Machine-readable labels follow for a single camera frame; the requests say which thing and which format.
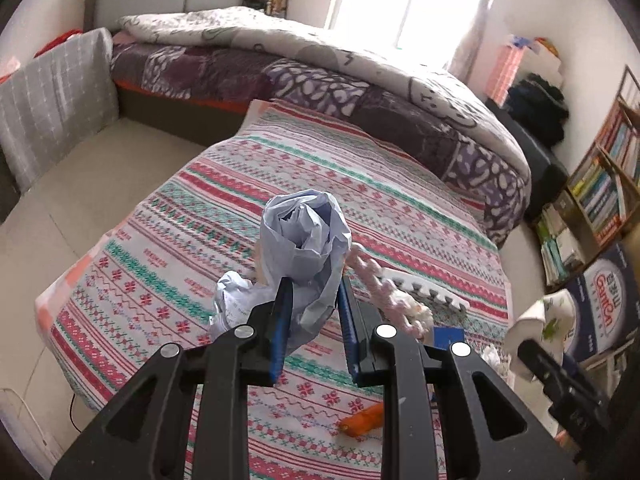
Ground white plastic bin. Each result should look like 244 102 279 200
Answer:
502 290 577 382

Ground blue printed cardboard box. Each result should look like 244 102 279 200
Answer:
565 242 640 361

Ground rows of colourful books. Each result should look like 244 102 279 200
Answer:
535 110 640 286

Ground wooden bookshelf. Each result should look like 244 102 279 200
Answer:
532 65 640 291

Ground pile of dark clothes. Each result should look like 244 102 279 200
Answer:
505 74 571 146

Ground large pale paper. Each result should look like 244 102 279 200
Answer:
255 189 353 356

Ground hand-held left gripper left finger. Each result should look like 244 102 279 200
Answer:
50 277 296 480

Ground window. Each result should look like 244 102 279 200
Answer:
325 0 496 68

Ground grey checked cloth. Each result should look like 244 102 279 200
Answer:
0 27 121 196

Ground pale curtain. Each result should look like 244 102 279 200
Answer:
447 0 501 81

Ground pink box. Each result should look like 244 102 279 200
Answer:
492 42 531 103

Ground small crumpled white paper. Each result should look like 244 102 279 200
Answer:
209 270 257 343

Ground white storage box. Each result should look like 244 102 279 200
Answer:
520 42 565 88

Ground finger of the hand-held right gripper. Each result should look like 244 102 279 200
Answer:
517 339 567 387

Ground crumpled pink white tissue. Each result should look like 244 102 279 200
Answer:
345 242 416 331

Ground red cloth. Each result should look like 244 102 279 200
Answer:
34 29 83 58

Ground white toothed foam strip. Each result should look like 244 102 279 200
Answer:
382 267 471 317

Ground blue packet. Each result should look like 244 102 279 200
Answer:
434 326 465 350

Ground black bench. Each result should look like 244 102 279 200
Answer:
487 97 568 221

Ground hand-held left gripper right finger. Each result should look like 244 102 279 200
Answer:
337 275 581 480

